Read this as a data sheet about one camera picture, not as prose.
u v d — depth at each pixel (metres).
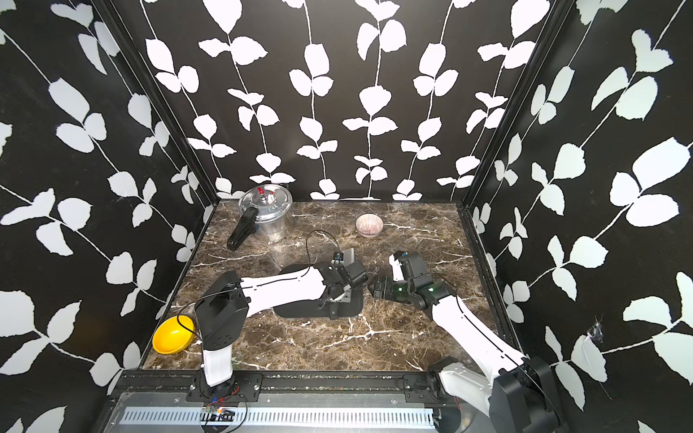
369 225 1.11
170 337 0.80
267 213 0.97
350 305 0.90
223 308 0.51
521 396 0.39
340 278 0.63
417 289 0.63
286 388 0.75
